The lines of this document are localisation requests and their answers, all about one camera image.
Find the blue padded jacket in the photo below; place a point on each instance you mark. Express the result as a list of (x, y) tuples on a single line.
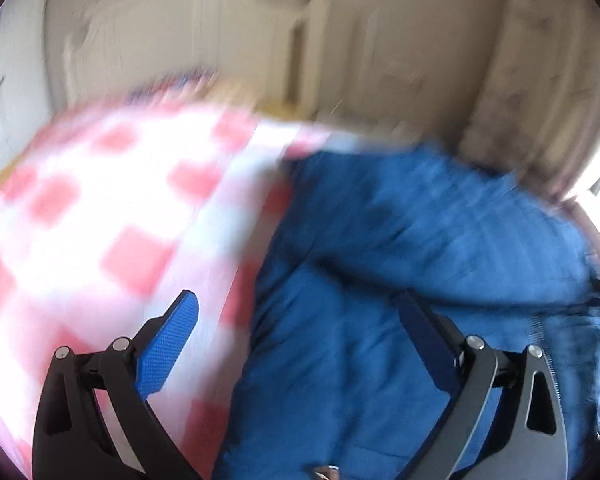
[(380, 285)]

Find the white wooden headboard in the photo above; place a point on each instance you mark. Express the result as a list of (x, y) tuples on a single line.
[(180, 25)]

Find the colourful patterned pillow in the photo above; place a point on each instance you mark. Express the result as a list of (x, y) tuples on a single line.
[(172, 84)]

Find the patterned curtain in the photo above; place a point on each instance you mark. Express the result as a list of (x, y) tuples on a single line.
[(545, 70)]

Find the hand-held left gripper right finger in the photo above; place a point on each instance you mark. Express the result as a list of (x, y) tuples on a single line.
[(432, 345)]

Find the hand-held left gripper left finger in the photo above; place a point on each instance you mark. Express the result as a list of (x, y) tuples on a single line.
[(167, 345)]

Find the pink white checked bed cover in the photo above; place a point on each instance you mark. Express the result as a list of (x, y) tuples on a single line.
[(80, 220)]

